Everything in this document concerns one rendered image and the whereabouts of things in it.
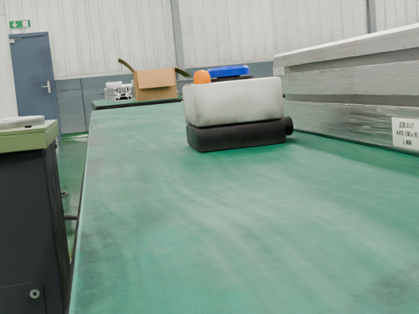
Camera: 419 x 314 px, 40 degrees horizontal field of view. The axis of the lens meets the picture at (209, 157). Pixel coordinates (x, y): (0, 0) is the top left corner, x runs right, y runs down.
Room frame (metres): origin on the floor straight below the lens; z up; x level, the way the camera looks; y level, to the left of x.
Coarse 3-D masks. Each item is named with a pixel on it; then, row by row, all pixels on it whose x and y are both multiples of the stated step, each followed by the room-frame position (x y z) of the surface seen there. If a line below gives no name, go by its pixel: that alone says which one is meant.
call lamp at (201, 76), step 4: (196, 72) 0.51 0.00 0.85; (200, 72) 0.50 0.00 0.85; (204, 72) 0.50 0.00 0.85; (196, 76) 0.50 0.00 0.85; (200, 76) 0.50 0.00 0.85; (204, 76) 0.50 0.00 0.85; (208, 76) 0.50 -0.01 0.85; (196, 80) 0.50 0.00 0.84; (200, 80) 0.50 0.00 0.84; (204, 80) 0.50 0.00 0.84; (208, 80) 0.50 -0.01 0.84
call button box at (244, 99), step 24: (192, 96) 0.51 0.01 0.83; (216, 96) 0.50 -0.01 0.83; (240, 96) 0.50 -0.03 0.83; (264, 96) 0.51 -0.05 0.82; (192, 120) 0.52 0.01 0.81; (216, 120) 0.50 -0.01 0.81; (240, 120) 0.50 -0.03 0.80; (264, 120) 0.51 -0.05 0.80; (288, 120) 0.55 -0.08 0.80; (192, 144) 0.54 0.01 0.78; (216, 144) 0.50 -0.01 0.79; (240, 144) 0.50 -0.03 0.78; (264, 144) 0.51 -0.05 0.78
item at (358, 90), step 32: (384, 32) 0.41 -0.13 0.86; (416, 32) 0.36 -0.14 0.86; (288, 64) 0.62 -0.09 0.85; (320, 64) 0.56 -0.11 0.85; (352, 64) 0.49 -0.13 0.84; (384, 64) 0.41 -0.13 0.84; (416, 64) 0.36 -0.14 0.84; (288, 96) 0.66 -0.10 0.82; (320, 96) 0.56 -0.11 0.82; (352, 96) 0.49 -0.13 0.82; (384, 96) 0.43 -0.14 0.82; (416, 96) 0.39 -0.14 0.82; (320, 128) 0.54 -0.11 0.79; (352, 128) 0.47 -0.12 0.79; (384, 128) 0.41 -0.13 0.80; (416, 128) 0.37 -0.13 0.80
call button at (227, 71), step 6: (228, 66) 0.53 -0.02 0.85; (234, 66) 0.53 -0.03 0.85; (240, 66) 0.53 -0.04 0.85; (246, 66) 0.54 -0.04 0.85; (210, 72) 0.53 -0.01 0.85; (216, 72) 0.53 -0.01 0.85; (222, 72) 0.52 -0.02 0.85; (228, 72) 0.52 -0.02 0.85; (234, 72) 0.52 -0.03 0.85; (240, 72) 0.53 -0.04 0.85; (246, 72) 0.53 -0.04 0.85
